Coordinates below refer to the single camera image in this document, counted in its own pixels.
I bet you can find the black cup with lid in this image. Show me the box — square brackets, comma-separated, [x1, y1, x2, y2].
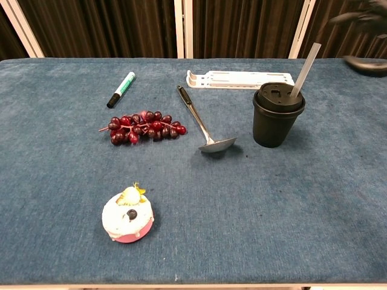
[252, 82, 306, 149]

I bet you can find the blue table cloth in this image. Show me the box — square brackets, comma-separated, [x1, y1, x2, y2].
[0, 57, 387, 286]

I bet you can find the steel ladle black handle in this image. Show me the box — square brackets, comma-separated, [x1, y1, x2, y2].
[177, 85, 238, 154]

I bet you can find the red grape bunch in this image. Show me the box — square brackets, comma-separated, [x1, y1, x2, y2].
[99, 111, 187, 146]

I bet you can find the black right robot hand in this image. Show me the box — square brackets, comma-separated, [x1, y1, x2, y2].
[328, 0, 387, 78]

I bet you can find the clear plastic straw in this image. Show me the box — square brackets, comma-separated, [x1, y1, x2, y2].
[290, 42, 322, 98]

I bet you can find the white frame post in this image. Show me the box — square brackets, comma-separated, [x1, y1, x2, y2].
[174, 0, 194, 59]
[288, 0, 317, 59]
[0, 0, 45, 59]

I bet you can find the dark brown curtain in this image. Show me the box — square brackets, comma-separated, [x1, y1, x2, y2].
[0, 0, 387, 60]

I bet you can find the pink toy cake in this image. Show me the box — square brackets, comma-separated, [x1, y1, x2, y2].
[101, 182, 155, 244]

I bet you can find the white folding stand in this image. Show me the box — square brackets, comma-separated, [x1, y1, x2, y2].
[186, 69, 296, 91]

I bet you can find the green white marker pen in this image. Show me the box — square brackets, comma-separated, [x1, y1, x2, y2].
[106, 71, 136, 109]

